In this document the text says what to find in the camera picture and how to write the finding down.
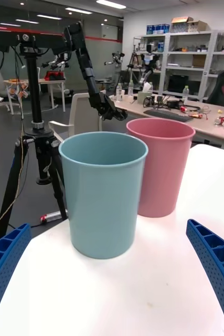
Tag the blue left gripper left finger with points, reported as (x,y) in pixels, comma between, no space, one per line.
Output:
(4,262)

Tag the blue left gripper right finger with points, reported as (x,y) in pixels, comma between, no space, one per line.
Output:
(219,262)

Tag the black hanging robot arm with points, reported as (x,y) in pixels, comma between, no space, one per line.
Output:
(86,71)

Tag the white tube with red cap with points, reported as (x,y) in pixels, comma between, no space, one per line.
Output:
(52,216)

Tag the pink plastic bin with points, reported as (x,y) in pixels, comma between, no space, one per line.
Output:
(164,170)

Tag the pale blue plastic bin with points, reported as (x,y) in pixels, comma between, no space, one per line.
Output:
(104,199)

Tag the long beige desk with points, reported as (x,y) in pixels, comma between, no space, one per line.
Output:
(216,131)

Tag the black keyboard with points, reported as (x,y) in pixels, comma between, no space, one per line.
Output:
(168,115)

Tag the black tripod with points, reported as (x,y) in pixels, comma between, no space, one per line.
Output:
(35,99)

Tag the clear plastic bottle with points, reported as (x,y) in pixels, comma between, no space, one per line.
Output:
(130,89)
(119,93)
(185,95)

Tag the green tissue box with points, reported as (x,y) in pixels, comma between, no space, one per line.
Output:
(144,95)

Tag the white table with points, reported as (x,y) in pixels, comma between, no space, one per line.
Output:
(51,82)

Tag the grey metal shelf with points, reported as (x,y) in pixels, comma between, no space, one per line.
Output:
(190,52)

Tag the white humanoid robot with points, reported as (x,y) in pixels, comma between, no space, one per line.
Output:
(149,61)

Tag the brown cardboard box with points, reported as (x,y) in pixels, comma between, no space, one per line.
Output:
(181,25)
(198,26)

